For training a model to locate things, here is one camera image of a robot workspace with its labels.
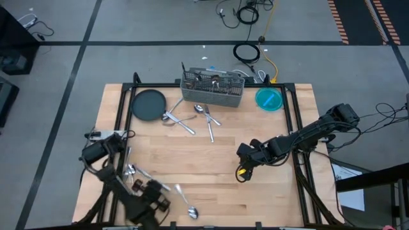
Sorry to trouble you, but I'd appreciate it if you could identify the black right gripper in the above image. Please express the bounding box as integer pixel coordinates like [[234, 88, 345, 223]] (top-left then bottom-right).
[[236, 137, 277, 167]]

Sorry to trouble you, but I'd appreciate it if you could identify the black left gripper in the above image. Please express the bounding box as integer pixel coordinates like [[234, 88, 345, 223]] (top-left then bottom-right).
[[132, 178, 173, 221]]

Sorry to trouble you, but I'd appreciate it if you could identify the grey plastic cutlery basket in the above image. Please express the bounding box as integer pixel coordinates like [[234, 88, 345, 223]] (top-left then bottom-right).
[[180, 66, 246, 109]]

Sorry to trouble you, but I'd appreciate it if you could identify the black round plate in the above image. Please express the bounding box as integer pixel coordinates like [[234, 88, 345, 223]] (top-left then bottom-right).
[[130, 89, 167, 122]]

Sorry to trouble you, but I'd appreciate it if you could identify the white paper sheet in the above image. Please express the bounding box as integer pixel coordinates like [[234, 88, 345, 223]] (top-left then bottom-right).
[[332, 163, 366, 212]]

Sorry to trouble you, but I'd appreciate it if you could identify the black desk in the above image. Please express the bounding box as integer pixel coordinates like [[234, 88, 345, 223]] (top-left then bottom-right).
[[335, 162, 409, 230]]

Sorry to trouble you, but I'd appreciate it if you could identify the orange striped tape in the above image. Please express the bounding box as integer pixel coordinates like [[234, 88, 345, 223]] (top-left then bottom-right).
[[327, 0, 350, 45], [364, 0, 402, 45]]

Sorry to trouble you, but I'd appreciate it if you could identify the black box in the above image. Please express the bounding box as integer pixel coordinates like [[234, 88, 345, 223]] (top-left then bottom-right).
[[0, 76, 20, 128]]

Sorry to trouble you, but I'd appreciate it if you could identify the black floor mat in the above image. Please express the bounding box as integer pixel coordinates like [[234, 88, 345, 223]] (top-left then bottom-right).
[[332, 0, 409, 45]]

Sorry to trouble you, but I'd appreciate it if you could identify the black cabinet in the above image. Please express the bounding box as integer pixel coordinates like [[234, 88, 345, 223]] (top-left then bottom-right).
[[0, 6, 41, 76]]

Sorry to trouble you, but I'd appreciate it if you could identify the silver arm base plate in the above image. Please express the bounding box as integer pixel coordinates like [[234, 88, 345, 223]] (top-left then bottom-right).
[[85, 129, 128, 141]]

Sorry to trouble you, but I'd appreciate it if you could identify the yellow cable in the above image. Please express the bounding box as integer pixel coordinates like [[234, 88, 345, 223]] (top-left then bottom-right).
[[258, 0, 279, 84]]

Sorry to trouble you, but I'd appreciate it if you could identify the large coiled black cable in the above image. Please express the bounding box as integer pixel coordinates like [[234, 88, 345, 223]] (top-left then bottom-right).
[[232, 43, 261, 64]]

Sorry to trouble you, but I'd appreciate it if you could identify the small coiled black cable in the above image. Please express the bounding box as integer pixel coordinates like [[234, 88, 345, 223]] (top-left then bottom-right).
[[236, 5, 259, 25]]

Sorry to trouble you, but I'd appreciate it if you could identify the black cable white plug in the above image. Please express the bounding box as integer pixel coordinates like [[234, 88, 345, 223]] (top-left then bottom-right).
[[215, 0, 240, 29]]

